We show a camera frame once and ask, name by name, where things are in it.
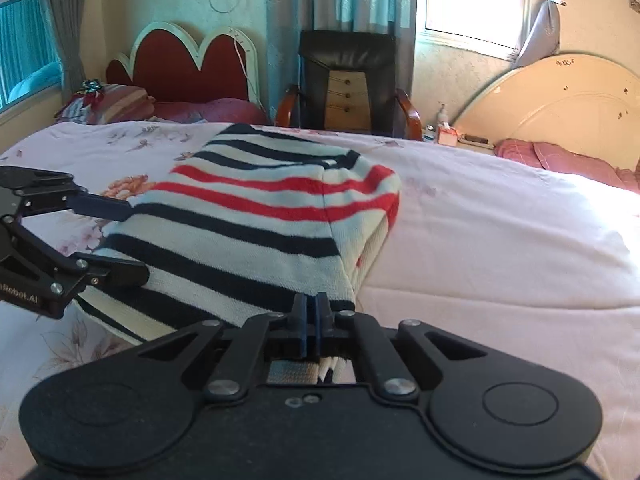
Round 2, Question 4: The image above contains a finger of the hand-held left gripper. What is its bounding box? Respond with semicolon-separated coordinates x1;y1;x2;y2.
0;216;152;320
0;165;134;223

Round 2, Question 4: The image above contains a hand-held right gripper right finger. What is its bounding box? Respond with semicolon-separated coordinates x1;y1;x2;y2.
316;291;488;403

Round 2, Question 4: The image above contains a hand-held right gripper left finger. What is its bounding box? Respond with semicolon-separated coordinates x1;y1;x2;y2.
135;292;317;403

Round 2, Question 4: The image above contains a striped knit sweater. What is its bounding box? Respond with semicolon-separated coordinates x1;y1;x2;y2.
75;122;403;376

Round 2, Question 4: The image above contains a patterned red pillow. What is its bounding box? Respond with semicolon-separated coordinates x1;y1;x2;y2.
54;82;157;125

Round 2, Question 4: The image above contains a dark red pillow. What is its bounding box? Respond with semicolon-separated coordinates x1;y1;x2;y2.
149;97;267;127

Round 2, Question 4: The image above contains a red scalloped headboard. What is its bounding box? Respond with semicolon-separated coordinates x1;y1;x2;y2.
105;21;261;112

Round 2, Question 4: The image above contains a window with teal curtain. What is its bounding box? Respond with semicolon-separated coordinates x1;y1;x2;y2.
0;0;65;113

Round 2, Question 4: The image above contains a wooden drawer cabinet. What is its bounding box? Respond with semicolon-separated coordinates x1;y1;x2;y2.
324;70;372;132

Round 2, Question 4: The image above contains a small bedside tray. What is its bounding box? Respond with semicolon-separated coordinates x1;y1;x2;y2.
457;132;497;149

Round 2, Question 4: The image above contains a black leather armchair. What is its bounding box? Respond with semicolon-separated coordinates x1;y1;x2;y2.
274;30;425;142

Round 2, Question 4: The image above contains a pink pillow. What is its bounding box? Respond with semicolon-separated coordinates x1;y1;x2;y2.
494;137;640;195

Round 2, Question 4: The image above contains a cream round headboard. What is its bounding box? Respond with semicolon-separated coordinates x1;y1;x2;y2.
452;52;640;173

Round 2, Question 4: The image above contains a bright window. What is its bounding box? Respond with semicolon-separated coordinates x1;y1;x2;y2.
424;0;527;57

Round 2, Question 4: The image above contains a grey tied curtain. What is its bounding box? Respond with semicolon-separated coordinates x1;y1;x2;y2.
514;0;568;70

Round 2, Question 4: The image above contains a white hanging cable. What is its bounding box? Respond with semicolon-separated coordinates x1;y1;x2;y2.
231;29;262;107

